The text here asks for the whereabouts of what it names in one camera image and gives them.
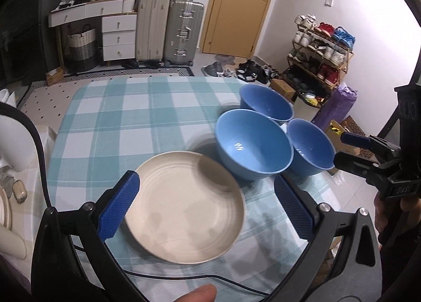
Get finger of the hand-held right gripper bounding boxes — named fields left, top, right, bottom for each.
left=340, top=133, right=401, bottom=158
left=333, top=152, right=396, bottom=188

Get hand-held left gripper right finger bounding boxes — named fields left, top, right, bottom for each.
left=270, top=173, right=384, bottom=302

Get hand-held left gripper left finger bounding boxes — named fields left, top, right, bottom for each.
left=31, top=171, right=148, bottom=302

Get blue bowl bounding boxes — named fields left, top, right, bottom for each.
left=239, top=84, right=294, bottom=125
left=215, top=109, right=294, bottom=181
left=287, top=119, right=337, bottom=177

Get cream plate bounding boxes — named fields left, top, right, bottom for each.
left=124, top=151, right=247, bottom=265

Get person's right hand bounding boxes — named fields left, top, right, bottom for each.
left=374, top=197, right=399, bottom=235

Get person's left hand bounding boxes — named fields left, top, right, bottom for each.
left=171, top=284, right=218, bottom=302

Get printed cardboard box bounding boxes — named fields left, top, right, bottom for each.
left=324, top=115, right=379, bottom=175

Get purple plastic bag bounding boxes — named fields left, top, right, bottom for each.
left=312, top=83, right=358, bottom=129

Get wooden shoe rack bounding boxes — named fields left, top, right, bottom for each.
left=286, top=21, right=356, bottom=106

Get teal checked tablecloth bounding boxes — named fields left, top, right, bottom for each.
left=46, top=75, right=343, bottom=302

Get brown cardboard box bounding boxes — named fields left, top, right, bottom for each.
left=270, top=79, right=297, bottom=103

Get beige earbuds case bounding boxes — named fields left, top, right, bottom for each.
left=11, top=180, right=27, bottom=203

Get white rounded object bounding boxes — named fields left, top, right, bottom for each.
left=0, top=225, right=27, bottom=260

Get white round dish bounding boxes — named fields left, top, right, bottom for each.
left=0, top=187, right=14, bottom=231

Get white electric kettle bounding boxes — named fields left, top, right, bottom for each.
left=0, top=115, right=42, bottom=173

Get scattered sandals and slippers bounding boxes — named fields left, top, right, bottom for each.
left=202, top=54, right=281, bottom=85

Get cream dotted mat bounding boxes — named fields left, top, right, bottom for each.
left=16, top=75, right=99, bottom=127

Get dark patterned rug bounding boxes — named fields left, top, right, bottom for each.
left=62, top=66, right=195, bottom=80

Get small cardboard box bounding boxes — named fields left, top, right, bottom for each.
left=45, top=68, right=64, bottom=86

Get woven laundry basket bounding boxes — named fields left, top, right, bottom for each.
left=67, top=24, right=97, bottom=61

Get white desk with drawers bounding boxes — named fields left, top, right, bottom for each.
left=49, top=0, right=138, bottom=66

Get wooden door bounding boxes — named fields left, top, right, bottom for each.
left=201, top=0, right=283, bottom=58

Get beige suitcase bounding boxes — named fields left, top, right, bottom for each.
left=136, top=0, right=171, bottom=63

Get silver suitcase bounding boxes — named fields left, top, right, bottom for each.
left=163, top=0, right=204, bottom=66

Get dark tall cabinet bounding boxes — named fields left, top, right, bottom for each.
left=0, top=0, right=47, bottom=83

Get black cable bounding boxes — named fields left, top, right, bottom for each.
left=0, top=101, right=274, bottom=298

